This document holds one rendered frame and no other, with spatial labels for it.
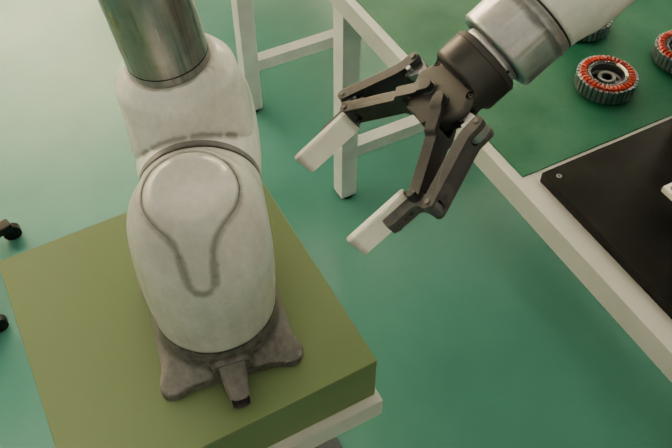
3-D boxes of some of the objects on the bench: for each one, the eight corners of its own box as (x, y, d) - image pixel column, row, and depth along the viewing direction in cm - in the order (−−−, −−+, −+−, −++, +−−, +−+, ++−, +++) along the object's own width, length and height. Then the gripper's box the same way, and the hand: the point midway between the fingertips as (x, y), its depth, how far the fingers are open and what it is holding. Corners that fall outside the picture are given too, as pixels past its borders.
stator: (589, 111, 143) (594, 95, 140) (563, 73, 150) (567, 57, 148) (644, 101, 145) (650, 85, 142) (616, 64, 152) (621, 49, 150)
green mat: (522, 177, 132) (522, 176, 132) (351, -5, 169) (351, -6, 168) (890, 23, 162) (891, 22, 161) (677, -104, 198) (677, -105, 198)
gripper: (584, 146, 69) (402, 302, 72) (445, 22, 86) (304, 152, 90) (553, 99, 64) (359, 271, 67) (412, -22, 81) (263, 118, 84)
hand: (336, 196), depth 78 cm, fingers open, 13 cm apart
